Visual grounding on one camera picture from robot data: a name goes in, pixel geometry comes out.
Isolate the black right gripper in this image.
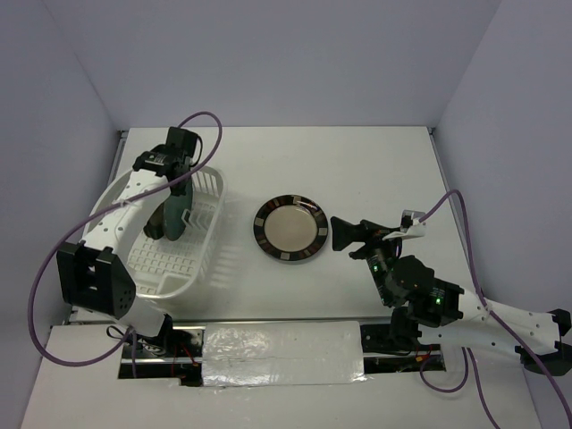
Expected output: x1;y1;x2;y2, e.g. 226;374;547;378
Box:
327;215;404;306

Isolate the black rimmed cream plate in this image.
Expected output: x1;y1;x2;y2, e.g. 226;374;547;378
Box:
252;194;330;265

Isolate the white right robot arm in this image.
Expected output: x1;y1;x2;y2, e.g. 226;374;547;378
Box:
331;210;571;376

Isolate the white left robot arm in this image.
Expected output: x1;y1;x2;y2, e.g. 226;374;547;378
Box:
56;127;202;357

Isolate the white plastic dish rack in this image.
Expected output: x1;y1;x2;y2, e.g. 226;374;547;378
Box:
82;166;227;305

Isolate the silver foil covered panel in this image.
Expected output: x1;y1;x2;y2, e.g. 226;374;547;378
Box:
201;321;366;387

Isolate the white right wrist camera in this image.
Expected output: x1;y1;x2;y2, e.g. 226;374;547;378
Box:
383;210;426;240

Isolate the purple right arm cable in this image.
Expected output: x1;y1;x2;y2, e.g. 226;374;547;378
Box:
401;189;568;429

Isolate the metal base rail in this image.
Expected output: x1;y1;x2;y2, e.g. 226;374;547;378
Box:
117;321;446;388

